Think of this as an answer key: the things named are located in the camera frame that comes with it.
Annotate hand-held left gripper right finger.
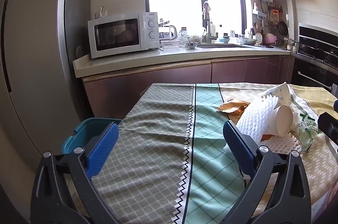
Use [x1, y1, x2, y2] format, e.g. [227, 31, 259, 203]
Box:
[222, 120, 312, 224]

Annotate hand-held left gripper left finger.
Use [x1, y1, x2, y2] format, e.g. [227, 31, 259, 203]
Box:
[30, 122, 120, 224]

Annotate blue plastic bin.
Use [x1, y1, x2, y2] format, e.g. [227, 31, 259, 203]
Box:
[62, 117, 122, 154]

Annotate gold foil wrapper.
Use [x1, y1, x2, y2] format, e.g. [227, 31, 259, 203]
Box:
[217, 99, 250, 115]

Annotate white paper cup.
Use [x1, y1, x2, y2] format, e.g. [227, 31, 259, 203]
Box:
[275, 105, 295, 137]

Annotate clear leaf-print plastic wrap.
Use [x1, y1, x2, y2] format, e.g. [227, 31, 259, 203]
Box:
[298, 113, 320, 154]

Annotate white foam net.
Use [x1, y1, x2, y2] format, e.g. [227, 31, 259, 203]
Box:
[260, 133, 302, 154]
[224, 96, 279, 149]

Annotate black built-in oven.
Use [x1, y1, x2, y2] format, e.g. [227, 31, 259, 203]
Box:
[290, 56, 338, 95]

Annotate patterned tablecloth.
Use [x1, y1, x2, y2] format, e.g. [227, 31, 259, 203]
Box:
[71, 83, 338, 224]

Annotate black range hood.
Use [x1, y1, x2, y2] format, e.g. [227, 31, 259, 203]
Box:
[298, 23, 338, 48]

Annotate hanging frying pan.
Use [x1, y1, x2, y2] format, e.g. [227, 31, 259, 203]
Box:
[278, 21, 289, 37]

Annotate mauve base cabinets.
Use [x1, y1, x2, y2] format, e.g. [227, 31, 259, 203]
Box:
[82, 55, 291, 120]

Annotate kitchen sink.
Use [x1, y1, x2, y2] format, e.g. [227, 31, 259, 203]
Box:
[197, 43, 254, 49]

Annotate pale kitchen countertop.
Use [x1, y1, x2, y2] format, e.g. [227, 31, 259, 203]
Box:
[73, 43, 291, 78]

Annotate white microwave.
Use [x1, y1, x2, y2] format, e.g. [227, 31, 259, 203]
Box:
[88, 12, 160, 59]

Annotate clear plastic bag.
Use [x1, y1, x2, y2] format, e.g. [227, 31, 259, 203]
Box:
[189, 29, 204, 43]

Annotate metal faucet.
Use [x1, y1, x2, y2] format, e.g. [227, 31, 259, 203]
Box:
[202, 1, 215, 43]

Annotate clear plastic container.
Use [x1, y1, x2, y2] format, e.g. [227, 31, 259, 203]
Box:
[161, 39, 180, 50]

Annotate grey refrigerator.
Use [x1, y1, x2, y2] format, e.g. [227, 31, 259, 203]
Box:
[0, 0, 94, 161]

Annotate glass kettle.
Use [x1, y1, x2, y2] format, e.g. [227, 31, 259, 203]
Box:
[158, 19, 177, 41]

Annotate small white figurine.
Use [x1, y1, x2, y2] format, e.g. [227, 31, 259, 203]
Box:
[95, 6, 109, 19]

